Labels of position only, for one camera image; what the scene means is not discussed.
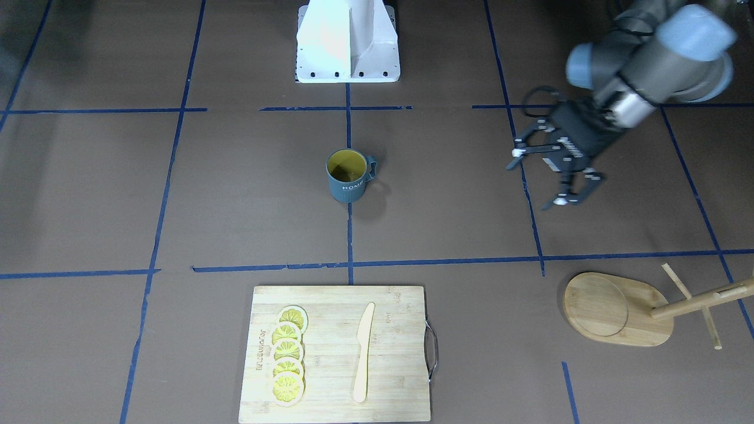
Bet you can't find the wooden cup rack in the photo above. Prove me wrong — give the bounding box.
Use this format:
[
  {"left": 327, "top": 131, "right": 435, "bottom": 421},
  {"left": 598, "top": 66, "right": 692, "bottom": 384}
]
[{"left": 563, "top": 263, "right": 753, "bottom": 350}]

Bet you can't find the yellow plastic knife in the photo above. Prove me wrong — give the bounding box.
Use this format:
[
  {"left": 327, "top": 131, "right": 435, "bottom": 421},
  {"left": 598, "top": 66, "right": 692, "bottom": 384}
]
[{"left": 351, "top": 302, "right": 375, "bottom": 403}]

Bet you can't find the bamboo cutting board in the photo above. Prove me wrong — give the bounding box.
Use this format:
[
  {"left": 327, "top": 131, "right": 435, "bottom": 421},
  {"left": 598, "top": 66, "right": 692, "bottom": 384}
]
[{"left": 238, "top": 285, "right": 432, "bottom": 423}]

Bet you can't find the teal mug yellow inside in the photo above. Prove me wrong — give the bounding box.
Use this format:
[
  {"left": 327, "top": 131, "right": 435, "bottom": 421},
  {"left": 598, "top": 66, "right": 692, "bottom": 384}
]
[{"left": 326, "top": 148, "right": 378, "bottom": 204}]

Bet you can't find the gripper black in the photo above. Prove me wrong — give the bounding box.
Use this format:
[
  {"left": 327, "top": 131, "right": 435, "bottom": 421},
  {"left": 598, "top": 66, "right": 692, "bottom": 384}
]
[{"left": 506, "top": 98, "right": 625, "bottom": 210}]

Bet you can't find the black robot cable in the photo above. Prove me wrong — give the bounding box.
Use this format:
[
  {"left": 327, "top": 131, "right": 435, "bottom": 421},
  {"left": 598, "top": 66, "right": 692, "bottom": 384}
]
[{"left": 522, "top": 85, "right": 566, "bottom": 118}]

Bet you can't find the white pedestal column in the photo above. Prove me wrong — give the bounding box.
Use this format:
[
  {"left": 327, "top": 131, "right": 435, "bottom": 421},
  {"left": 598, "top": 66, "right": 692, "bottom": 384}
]
[{"left": 295, "top": 1, "right": 401, "bottom": 84}]

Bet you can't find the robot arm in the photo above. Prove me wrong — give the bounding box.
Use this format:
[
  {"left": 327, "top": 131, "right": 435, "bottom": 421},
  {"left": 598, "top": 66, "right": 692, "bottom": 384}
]
[{"left": 507, "top": 1, "right": 737, "bottom": 210}]

